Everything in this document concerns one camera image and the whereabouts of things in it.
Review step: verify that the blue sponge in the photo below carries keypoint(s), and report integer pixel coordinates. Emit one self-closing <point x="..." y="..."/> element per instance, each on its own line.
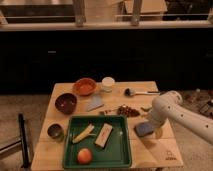
<point x="143" y="129"/>

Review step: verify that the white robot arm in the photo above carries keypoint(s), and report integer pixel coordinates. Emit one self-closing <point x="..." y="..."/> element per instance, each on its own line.
<point x="168" y="105"/>

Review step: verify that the orange bowl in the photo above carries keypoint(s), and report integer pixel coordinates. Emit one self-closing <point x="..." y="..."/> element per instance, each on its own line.
<point x="84" y="86"/>

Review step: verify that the white cup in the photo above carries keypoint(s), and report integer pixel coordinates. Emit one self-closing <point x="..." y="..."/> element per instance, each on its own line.
<point x="107" y="84"/>

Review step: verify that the grey cloth piece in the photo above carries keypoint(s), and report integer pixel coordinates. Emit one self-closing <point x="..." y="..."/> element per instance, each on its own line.
<point x="96" y="102"/>

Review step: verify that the bunch of red grapes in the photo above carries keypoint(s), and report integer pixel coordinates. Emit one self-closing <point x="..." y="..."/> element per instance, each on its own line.
<point x="123" y="110"/>

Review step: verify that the green tray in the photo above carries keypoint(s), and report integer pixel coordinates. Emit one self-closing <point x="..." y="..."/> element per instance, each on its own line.
<point x="115" y="154"/>

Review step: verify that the red apple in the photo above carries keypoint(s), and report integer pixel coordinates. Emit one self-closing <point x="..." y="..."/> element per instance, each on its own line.
<point x="84" y="156"/>

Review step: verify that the black metal stand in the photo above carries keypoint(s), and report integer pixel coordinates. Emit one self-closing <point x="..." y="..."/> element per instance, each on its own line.
<point x="22" y="141"/>

